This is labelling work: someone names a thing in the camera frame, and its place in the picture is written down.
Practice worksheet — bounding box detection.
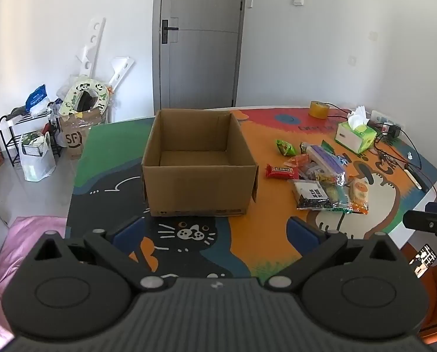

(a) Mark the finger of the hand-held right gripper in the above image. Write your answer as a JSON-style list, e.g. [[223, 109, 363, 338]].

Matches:
[[403, 209, 437, 246]]

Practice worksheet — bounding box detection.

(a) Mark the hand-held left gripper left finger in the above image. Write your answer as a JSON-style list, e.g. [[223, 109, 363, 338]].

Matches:
[[33, 214, 168, 295]]

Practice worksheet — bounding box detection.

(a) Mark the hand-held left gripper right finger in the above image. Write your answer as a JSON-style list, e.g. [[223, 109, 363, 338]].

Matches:
[[265, 216, 406, 295]]

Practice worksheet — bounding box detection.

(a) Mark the black white snack packet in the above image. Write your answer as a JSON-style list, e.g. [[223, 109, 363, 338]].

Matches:
[[291, 179, 331, 210]]

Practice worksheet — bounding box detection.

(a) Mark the clear green-edged snack packet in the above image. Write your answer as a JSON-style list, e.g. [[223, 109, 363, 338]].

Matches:
[[321, 181, 353, 213]]

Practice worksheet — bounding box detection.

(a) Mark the red snack bar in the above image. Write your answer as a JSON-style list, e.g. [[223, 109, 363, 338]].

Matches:
[[265, 164, 296, 180]]

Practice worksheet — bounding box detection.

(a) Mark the yellow round cookie packet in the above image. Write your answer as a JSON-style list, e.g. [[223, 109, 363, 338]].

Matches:
[[348, 177, 370, 215]]

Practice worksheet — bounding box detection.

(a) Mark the green snack packet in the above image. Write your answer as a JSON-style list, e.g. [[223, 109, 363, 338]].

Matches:
[[275, 138, 297, 156]]

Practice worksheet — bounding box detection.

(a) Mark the smartphone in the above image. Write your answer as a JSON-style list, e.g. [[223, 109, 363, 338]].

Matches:
[[408, 244, 437, 277]]

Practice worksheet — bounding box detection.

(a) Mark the colourful cartoon table mat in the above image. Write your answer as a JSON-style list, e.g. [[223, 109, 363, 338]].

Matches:
[[65, 107, 437, 280]]

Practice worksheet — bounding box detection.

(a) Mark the green tissue box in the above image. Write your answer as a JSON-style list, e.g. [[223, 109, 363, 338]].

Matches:
[[335, 106, 378, 155]]

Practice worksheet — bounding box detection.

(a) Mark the pink blanket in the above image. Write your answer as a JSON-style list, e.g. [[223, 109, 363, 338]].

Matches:
[[0, 216, 68, 341]]

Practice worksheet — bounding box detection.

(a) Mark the brown logo cardboard box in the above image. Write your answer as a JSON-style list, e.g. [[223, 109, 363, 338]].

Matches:
[[59, 108, 103, 160]]

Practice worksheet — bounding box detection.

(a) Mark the white plastic bag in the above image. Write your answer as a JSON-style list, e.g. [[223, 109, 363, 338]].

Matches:
[[19, 132, 56, 182]]

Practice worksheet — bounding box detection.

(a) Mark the white power strip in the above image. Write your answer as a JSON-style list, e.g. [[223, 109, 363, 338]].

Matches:
[[370, 110, 406, 133]]

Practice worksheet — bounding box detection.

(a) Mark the yellow tape roll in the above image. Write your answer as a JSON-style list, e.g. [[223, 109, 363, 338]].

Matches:
[[309, 100, 330, 119]]

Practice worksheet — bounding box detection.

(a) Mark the panda print toilet seat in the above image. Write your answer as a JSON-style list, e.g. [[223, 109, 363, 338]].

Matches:
[[60, 76, 111, 115]]

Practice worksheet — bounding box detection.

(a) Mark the black shoe rack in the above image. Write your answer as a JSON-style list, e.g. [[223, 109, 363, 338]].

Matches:
[[0, 112, 63, 165]]

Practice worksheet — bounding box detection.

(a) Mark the blue plastic bag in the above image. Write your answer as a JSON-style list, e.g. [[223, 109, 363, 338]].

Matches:
[[25, 84, 50, 112]]

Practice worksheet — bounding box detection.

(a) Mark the short white perforated board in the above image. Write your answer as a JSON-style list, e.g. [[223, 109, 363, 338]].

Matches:
[[106, 57, 134, 92]]

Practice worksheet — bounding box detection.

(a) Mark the grey room door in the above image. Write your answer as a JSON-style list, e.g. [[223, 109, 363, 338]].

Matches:
[[153, 0, 247, 115]]

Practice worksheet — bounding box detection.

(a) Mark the tall white perforated board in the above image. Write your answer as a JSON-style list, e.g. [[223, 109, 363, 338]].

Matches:
[[75, 17, 106, 81]]

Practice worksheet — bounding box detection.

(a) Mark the black cable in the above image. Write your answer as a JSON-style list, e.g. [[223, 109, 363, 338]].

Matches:
[[325, 101, 353, 120]]

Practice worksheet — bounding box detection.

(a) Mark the black door handle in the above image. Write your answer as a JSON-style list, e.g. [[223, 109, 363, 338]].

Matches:
[[161, 19, 178, 44]]

